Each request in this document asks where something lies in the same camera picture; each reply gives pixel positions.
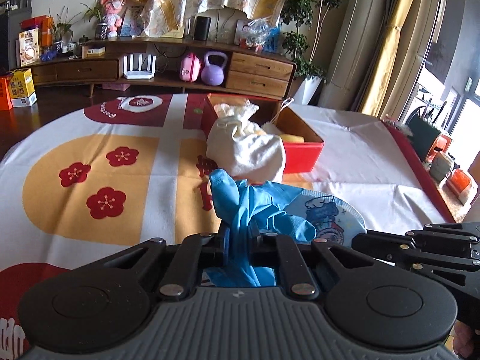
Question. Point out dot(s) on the black cylindrical speaker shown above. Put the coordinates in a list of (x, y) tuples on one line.
[(202, 28)]

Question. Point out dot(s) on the white cloth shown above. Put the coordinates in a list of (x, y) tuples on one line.
[(244, 151)]

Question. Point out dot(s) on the printed tablecloth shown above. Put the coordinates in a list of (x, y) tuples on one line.
[(101, 179)]

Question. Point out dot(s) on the orange gift bag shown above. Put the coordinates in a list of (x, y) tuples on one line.
[(5, 97)]

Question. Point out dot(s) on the white plant pot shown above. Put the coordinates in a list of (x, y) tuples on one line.
[(306, 90)]

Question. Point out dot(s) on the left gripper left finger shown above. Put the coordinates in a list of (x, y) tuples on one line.
[(187, 261)]

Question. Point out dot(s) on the wooden TV cabinet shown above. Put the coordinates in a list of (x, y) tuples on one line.
[(245, 72)]

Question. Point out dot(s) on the cartoon printed face mask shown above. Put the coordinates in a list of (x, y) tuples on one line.
[(333, 219)]

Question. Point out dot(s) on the white wifi router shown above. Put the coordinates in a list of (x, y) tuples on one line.
[(139, 66)]

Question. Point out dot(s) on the small flat box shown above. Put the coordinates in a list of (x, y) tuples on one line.
[(92, 52)]

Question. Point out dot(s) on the pink plush doll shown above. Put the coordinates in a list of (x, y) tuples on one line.
[(112, 10)]

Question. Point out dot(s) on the small potted green plant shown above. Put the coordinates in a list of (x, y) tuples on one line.
[(98, 13)]

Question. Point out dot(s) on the blue packaged item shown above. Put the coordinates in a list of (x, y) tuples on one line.
[(271, 43)]

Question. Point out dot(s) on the purple kettlebell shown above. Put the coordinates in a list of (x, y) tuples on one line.
[(213, 74)]

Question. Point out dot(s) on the yellow curtain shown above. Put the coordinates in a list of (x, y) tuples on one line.
[(407, 29)]

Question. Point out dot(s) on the blue rubber glove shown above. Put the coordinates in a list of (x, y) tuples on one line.
[(247, 208)]

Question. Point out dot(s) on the standing air conditioner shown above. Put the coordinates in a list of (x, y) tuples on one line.
[(353, 53)]

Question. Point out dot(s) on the white mesh net bag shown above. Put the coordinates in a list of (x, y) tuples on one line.
[(242, 111)]

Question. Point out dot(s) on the yellow carton box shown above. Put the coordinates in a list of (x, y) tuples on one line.
[(21, 88)]

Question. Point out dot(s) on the tall green potted plant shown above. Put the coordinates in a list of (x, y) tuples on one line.
[(303, 22)]

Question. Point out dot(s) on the clear plastic bag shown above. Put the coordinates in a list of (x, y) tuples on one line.
[(254, 34)]

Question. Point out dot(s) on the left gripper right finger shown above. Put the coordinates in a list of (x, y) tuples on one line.
[(281, 253)]

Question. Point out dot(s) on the pink small bag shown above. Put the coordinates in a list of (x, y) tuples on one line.
[(190, 68)]

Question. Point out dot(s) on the cereal box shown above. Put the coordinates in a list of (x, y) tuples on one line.
[(29, 49)]

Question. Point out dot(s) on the red rectangular tin box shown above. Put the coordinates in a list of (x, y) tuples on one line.
[(300, 158)]

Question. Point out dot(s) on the black cabinet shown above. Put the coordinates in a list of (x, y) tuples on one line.
[(13, 13)]

